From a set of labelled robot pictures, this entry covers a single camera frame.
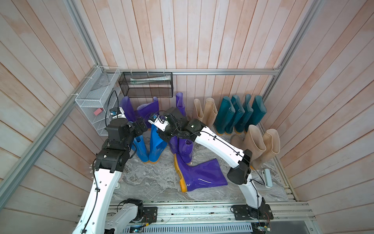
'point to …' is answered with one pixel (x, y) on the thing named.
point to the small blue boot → (140, 146)
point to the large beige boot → (271, 140)
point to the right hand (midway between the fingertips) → (157, 130)
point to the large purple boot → (207, 174)
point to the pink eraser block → (98, 111)
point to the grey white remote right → (268, 178)
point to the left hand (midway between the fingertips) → (135, 123)
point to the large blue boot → (158, 146)
